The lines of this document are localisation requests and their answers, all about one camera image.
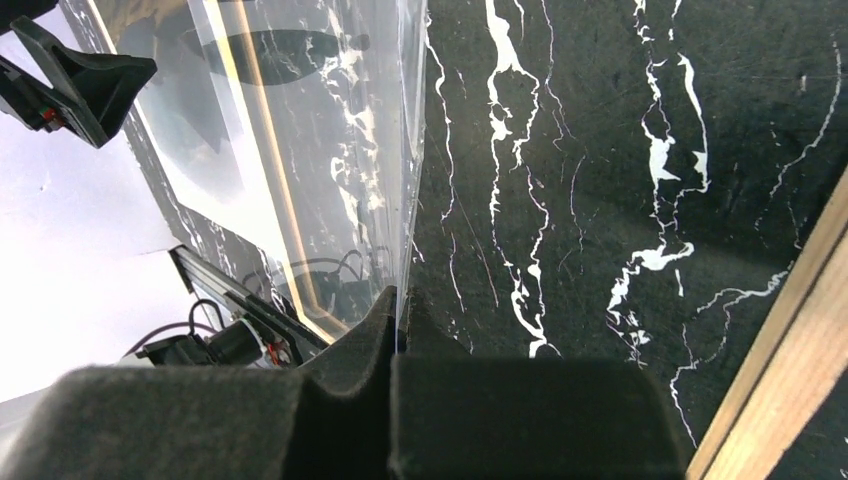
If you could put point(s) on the aluminium mounting rail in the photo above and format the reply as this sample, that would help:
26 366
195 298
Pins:
199 276

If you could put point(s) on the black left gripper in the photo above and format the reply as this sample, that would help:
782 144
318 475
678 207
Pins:
90 94

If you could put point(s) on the black wooden picture frame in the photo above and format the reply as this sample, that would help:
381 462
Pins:
657 183

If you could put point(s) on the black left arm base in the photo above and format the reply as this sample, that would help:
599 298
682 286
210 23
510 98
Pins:
206 338

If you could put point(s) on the clear acrylic sheet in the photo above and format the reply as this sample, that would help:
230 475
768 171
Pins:
323 102

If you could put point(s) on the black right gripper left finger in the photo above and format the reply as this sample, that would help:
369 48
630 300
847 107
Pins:
328 419

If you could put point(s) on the landscape photo print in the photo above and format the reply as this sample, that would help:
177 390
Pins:
197 117

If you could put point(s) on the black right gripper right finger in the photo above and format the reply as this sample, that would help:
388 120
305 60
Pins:
458 416

